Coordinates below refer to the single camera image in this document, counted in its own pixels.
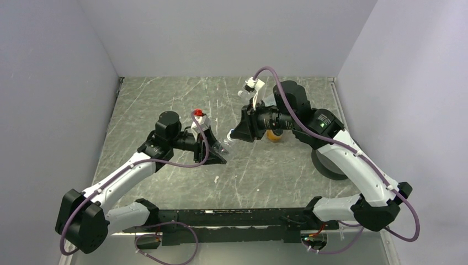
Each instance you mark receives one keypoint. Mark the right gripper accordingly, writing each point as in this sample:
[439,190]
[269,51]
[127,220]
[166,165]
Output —
[248,130]

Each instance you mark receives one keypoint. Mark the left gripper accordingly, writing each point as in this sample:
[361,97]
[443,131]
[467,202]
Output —
[213,158]

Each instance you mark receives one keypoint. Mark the clear crushed plastic bottle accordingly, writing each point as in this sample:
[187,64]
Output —
[224,147]

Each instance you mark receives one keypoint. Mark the orange juice bottle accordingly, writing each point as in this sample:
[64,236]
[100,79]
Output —
[274,135]

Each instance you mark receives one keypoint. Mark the short clear plastic bottle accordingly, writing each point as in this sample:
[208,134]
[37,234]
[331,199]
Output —
[245,96]

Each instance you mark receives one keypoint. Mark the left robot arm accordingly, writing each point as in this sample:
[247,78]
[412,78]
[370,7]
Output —
[86,218]

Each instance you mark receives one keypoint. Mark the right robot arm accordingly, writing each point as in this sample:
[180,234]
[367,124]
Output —
[336,155]

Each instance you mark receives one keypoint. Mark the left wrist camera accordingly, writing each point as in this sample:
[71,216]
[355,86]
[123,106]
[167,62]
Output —
[200,124]

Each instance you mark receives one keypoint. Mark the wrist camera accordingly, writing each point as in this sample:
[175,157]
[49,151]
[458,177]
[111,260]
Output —
[200,124]
[258,88]

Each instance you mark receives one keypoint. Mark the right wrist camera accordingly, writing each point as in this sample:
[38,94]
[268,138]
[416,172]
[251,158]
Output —
[258,88]

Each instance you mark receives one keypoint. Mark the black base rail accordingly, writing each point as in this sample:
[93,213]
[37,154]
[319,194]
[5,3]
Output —
[288,225]

